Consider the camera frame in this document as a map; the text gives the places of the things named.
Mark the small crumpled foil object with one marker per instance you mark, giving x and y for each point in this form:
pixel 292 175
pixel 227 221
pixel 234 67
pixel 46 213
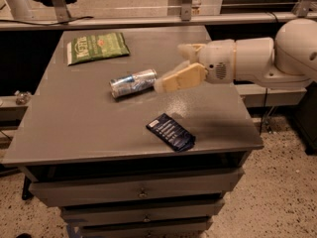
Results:
pixel 22 97

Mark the green snack bag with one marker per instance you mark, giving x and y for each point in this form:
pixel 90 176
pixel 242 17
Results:
pixel 96 47

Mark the middle grey drawer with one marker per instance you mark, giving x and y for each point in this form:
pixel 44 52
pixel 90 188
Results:
pixel 144 212

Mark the dark blue snack packet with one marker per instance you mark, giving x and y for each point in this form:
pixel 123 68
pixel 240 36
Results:
pixel 172 133

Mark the white pipe top left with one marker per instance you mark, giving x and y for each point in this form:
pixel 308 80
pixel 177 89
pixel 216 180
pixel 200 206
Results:
pixel 20 9

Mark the metal bracket on rail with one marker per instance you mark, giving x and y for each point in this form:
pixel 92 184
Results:
pixel 185 12

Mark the grey drawer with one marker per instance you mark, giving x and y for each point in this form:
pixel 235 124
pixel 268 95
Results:
pixel 144 212
pixel 149 229
pixel 104 190

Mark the silver blue redbull can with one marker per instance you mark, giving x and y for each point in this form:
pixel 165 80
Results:
pixel 133 83

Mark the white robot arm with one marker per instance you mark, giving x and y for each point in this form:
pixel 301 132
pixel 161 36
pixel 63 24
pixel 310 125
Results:
pixel 287 61

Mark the grey metal rail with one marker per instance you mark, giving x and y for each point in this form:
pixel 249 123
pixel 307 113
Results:
pixel 89 23

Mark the bottom grey drawer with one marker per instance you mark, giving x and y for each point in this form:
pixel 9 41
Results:
pixel 149 229

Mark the top grey drawer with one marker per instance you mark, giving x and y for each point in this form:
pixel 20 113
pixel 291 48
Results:
pixel 104 190

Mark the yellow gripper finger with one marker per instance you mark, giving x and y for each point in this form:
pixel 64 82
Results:
pixel 190 51
pixel 185 75

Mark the grey drawer cabinet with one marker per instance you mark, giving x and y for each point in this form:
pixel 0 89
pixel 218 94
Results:
pixel 74 129

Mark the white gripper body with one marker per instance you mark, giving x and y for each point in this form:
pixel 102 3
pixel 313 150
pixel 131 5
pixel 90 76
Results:
pixel 217 60

